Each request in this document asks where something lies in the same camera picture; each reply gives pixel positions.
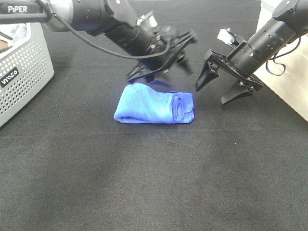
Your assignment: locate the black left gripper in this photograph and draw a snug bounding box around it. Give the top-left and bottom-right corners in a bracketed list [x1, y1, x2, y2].
[127, 31, 197, 87]

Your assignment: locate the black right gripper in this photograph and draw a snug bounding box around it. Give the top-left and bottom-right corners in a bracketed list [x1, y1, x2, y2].
[194, 50, 264, 104]

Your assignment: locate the blue microfiber towel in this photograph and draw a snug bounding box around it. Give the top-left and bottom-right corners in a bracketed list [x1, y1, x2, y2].
[114, 83, 194, 124]

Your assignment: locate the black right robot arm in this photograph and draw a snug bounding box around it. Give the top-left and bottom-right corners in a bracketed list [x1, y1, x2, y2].
[195, 0, 308, 104]

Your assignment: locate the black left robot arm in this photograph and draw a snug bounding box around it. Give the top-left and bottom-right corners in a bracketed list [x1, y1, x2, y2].
[0, 0, 197, 84]

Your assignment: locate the white plastic storage crate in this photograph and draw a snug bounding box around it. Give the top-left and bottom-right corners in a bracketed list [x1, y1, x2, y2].
[252, 0, 308, 121]

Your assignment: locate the grey perforated laundry basket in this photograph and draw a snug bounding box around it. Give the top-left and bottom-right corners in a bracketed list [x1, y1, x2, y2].
[0, 23, 54, 125]

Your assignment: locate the grey towel in basket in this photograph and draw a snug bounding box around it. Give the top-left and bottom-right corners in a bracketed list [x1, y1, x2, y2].
[11, 24, 27, 41]

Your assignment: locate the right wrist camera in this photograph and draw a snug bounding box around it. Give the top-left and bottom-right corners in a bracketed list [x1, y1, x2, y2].
[217, 28, 237, 46]

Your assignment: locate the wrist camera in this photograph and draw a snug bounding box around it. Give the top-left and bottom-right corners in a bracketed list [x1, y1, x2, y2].
[136, 11, 158, 28]
[217, 28, 237, 46]

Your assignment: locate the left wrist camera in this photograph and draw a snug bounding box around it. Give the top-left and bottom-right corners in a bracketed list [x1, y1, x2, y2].
[136, 11, 158, 28]

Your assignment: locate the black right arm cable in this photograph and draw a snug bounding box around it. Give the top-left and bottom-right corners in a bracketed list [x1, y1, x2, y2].
[264, 36, 303, 77]

